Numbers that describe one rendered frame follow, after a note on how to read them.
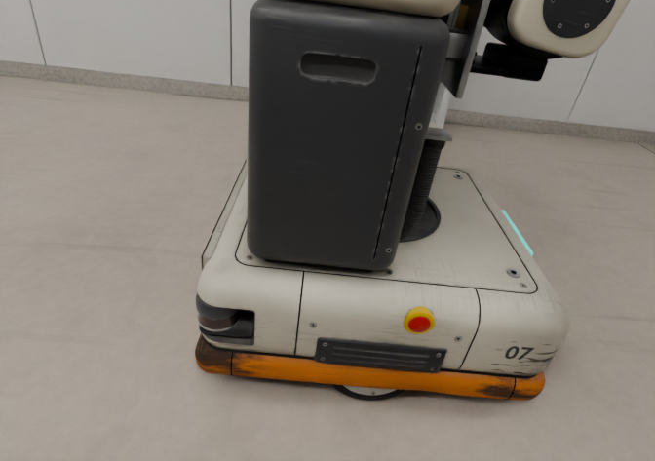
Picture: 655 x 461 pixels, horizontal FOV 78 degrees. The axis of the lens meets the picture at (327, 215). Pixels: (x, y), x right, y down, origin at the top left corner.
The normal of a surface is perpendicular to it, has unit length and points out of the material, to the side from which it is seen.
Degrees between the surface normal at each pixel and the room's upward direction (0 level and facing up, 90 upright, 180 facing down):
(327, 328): 90
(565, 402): 0
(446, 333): 90
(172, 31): 90
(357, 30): 81
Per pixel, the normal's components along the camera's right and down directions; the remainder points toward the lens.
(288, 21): 0.00, 0.39
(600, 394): 0.11, -0.84
